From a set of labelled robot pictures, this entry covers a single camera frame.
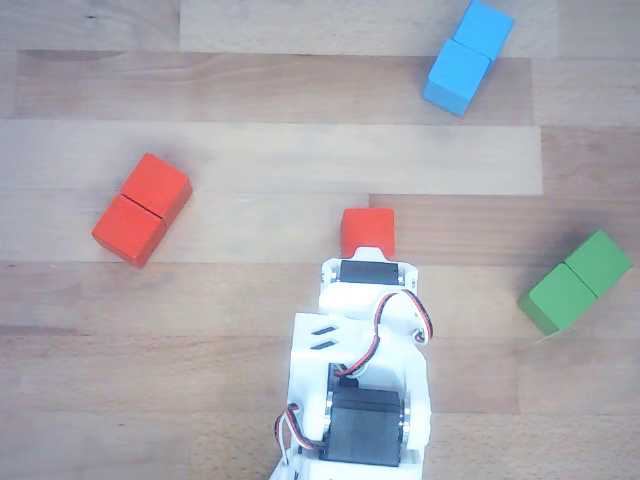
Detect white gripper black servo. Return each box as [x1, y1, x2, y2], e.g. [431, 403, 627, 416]
[318, 246, 435, 347]

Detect small red cube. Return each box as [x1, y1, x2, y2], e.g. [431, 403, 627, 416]
[341, 207, 396, 255]

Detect long green block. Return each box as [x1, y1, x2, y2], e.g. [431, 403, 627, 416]
[517, 229, 634, 336]

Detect long red block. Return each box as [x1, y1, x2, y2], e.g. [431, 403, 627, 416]
[91, 152, 194, 270]

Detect long blue block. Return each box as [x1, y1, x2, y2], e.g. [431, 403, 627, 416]
[422, 0, 516, 118]

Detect red white black servo cable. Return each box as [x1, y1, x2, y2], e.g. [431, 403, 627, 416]
[273, 402, 314, 469]
[334, 289, 434, 379]

